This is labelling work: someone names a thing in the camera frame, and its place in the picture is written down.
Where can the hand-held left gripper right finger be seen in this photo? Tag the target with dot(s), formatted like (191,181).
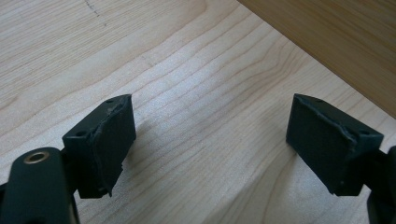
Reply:
(330,146)

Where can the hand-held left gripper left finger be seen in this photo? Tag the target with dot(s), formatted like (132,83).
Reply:
(106,146)

